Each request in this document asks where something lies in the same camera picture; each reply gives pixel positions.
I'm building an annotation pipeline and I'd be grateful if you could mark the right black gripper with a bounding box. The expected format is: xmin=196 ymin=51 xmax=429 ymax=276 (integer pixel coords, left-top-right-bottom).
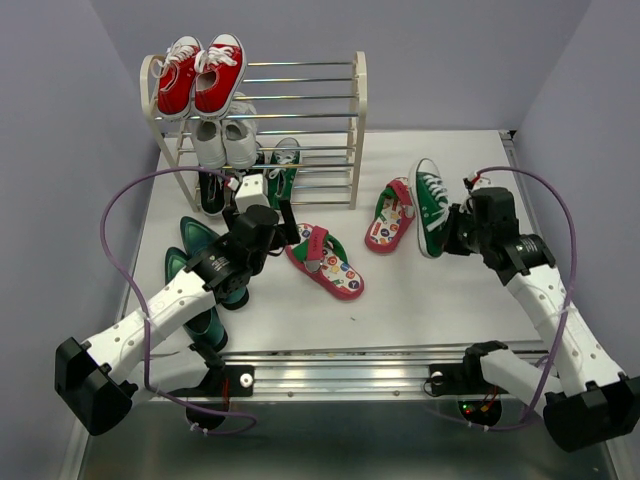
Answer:
xmin=430 ymin=202 xmax=490 ymax=255

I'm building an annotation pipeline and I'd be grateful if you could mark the pink patterned sandal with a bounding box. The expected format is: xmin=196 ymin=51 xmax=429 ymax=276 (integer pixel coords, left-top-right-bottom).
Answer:
xmin=285 ymin=223 xmax=365 ymax=301
xmin=364 ymin=177 xmax=415 ymax=254

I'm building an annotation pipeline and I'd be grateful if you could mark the green sneaker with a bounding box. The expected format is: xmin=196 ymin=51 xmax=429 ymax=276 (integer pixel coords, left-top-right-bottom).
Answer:
xmin=265 ymin=137 xmax=301 ymax=210
xmin=409 ymin=158 xmax=450 ymax=259

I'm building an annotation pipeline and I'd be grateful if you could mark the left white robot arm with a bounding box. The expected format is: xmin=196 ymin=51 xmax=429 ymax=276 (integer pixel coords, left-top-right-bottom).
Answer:
xmin=54 ymin=202 xmax=300 ymax=436

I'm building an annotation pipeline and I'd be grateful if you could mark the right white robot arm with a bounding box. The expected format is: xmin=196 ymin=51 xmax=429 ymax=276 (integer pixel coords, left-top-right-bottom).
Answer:
xmin=445 ymin=187 xmax=639 ymax=452

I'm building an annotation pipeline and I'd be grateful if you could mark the upper dark green leather shoe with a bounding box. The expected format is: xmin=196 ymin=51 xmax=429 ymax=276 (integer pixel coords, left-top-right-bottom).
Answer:
xmin=179 ymin=216 xmax=250 ymax=311

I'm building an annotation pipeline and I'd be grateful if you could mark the dark green leather shoe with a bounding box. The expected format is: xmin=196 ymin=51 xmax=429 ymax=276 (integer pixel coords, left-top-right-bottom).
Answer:
xmin=179 ymin=216 xmax=250 ymax=311
xmin=164 ymin=247 xmax=228 ymax=352

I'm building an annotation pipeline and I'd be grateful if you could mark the lower dark green leather shoe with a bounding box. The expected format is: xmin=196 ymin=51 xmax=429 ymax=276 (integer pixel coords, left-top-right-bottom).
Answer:
xmin=164 ymin=247 xmax=228 ymax=352

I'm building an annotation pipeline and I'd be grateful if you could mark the cream metal shoe shelf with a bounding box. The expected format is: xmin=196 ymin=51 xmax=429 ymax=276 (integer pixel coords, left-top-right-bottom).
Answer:
xmin=139 ymin=51 xmax=368 ymax=209

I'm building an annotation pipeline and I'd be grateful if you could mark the left black sneaker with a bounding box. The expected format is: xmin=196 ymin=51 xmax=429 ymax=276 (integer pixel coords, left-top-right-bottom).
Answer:
xmin=199 ymin=173 xmax=225 ymax=216

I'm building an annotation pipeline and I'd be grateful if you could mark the right white sneaker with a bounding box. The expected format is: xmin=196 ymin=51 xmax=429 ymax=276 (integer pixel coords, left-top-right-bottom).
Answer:
xmin=222 ymin=99 xmax=258 ymax=170

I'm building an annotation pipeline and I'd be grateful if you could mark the white sneaker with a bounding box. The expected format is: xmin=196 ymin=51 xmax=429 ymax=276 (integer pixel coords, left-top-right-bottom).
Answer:
xmin=191 ymin=121 xmax=226 ymax=170
xmin=222 ymin=99 xmax=258 ymax=170

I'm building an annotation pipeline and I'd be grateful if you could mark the left white sneaker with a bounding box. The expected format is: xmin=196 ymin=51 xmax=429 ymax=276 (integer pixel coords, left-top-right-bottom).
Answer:
xmin=191 ymin=121 xmax=226 ymax=170

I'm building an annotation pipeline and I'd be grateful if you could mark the right red sneaker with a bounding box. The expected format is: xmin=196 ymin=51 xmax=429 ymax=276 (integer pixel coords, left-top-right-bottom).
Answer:
xmin=194 ymin=33 xmax=247 ymax=120

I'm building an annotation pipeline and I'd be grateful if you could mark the red sneaker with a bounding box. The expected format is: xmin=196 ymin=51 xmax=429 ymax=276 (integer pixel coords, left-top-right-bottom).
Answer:
xmin=194 ymin=33 xmax=247 ymax=120
xmin=155 ymin=35 xmax=202 ymax=120

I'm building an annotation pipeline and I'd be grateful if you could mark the left red sneaker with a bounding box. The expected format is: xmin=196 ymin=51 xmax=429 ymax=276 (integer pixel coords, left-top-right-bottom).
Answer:
xmin=155 ymin=35 xmax=202 ymax=120

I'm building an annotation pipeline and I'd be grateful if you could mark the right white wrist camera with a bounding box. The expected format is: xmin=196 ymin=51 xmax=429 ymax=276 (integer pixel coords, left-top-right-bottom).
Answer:
xmin=463 ymin=172 xmax=482 ymax=192

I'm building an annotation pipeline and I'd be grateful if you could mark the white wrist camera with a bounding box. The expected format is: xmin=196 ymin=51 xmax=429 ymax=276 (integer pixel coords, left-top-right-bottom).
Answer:
xmin=234 ymin=174 xmax=269 ymax=213
xmin=463 ymin=172 xmax=482 ymax=192

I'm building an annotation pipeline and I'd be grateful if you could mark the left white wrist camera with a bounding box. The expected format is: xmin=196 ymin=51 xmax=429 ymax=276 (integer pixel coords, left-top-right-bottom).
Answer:
xmin=234 ymin=174 xmax=269 ymax=213

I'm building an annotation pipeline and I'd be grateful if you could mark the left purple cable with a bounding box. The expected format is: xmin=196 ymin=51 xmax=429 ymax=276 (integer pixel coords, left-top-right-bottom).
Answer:
xmin=99 ymin=168 xmax=259 ymax=437

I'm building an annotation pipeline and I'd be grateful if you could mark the purple cable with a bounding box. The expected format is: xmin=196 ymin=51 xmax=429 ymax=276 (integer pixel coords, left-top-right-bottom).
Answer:
xmin=99 ymin=168 xmax=259 ymax=437
xmin=434 ymin=165 xmax=576 ymax=433

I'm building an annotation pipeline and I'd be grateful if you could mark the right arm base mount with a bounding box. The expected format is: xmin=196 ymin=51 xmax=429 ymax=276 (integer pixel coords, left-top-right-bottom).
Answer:
xmin=422 ymin=363 xmax=504 ymax=427

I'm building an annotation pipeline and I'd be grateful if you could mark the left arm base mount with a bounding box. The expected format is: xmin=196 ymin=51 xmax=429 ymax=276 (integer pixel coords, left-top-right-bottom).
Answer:
xmin=176 ymin=365 xmax=257 ymax=435

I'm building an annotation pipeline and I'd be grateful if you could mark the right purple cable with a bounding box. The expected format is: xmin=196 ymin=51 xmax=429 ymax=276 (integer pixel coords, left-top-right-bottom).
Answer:
xmin=434 ymin=165 xmax=576 ymax=433

